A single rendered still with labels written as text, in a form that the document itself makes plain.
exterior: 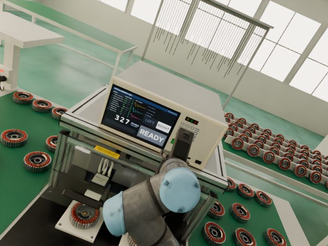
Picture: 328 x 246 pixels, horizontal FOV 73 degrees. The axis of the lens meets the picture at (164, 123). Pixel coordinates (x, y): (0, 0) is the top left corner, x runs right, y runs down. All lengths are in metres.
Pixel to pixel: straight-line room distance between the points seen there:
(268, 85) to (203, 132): 6.79
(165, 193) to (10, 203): 0.76
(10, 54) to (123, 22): 5.83
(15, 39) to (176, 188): 1.09
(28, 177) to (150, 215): 0.79
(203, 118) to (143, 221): 0.44
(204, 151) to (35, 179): 0.74
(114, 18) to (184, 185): 7.12
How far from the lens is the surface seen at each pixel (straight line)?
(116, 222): 0.46
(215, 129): 0.80
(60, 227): 0.97
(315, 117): 8.41
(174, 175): 0.41
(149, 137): 0.84
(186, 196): 0.42
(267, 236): 1.44
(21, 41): 1.29
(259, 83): 7.46
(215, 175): 0.91
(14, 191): 1.11
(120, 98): 0.80
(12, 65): 1.72
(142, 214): 0.45
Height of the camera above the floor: 1.59
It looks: 26 degrees down
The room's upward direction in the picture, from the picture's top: 24 degrees clockwise
